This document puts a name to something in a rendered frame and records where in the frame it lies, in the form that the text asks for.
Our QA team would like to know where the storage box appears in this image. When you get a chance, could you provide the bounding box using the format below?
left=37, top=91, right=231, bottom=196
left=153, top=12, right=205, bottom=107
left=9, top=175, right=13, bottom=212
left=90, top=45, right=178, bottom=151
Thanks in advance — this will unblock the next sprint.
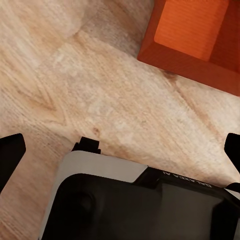
left=137, top=0, right=240, bottom=97

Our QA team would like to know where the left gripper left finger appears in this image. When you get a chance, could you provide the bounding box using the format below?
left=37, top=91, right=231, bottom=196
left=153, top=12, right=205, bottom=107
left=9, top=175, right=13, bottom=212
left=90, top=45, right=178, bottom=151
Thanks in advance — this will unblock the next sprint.
left=0, top=133, right=26, bottom=193

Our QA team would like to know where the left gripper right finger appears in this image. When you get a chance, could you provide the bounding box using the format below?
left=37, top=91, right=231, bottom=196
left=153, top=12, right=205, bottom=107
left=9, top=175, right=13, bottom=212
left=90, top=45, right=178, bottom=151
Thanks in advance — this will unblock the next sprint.
left=224, top=133, right=240, bottom=173

